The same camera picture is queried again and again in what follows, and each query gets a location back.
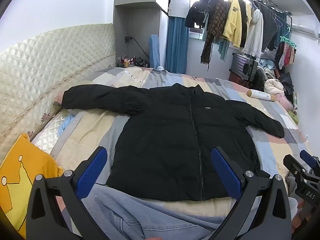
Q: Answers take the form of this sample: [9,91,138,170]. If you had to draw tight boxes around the black puffer jacket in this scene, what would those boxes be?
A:
[62,84,285,202]

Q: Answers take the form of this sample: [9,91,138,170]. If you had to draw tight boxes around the yellow crown pillow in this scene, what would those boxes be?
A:
[0,134,63,238]

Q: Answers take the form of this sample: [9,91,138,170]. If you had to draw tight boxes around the blue denim jeans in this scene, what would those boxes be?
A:
[81,184,224,239]

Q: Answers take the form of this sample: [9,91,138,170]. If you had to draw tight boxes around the cream plush pile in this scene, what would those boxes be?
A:
[264,79,285,95]

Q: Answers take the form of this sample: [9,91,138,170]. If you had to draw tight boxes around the white cylindrical roll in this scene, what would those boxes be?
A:
[246,89,277,102]

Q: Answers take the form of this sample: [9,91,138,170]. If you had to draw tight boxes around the patchwork bed quilt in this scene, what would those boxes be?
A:
[31,65,312,218]

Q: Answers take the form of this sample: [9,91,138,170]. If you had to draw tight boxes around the grey ribbed suitcase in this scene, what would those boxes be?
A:
[230,53,258,82]

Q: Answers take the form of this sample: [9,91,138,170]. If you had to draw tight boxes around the green sock drying hanger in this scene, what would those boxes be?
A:
[280,26,297,48]

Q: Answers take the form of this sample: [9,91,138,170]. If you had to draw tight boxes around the white hooded sweatshirt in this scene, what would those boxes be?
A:
[243,9,264,61]

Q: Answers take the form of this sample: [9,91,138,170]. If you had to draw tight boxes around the dark grey hanging coat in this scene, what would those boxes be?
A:
[253,0,278,52]

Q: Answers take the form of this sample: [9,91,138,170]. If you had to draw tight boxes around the cream quilted headboard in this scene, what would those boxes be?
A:
[1,23,116,160]

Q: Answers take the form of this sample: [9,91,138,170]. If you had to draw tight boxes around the yellow fleece jacket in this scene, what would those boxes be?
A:
[223,0,242,48]

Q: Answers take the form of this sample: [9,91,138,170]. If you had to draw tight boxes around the bedside bottles cluster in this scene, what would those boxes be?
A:
[116,55,150,68]

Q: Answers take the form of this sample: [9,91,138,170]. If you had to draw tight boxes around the blue curtain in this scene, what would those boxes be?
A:
[165,16,189,74]

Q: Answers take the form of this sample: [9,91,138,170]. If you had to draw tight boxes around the black hanging jacket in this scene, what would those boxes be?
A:
[185,1,208,28]

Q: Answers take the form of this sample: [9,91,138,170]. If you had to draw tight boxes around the blue fabric covered chair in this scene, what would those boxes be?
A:
[149,35,161,69]

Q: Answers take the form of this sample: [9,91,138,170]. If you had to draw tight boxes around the white wall air conditioner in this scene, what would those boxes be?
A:
[291,12,319,40]

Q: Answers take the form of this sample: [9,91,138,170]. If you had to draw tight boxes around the black wall plug and cable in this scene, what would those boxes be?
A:
[125,36,151,61]

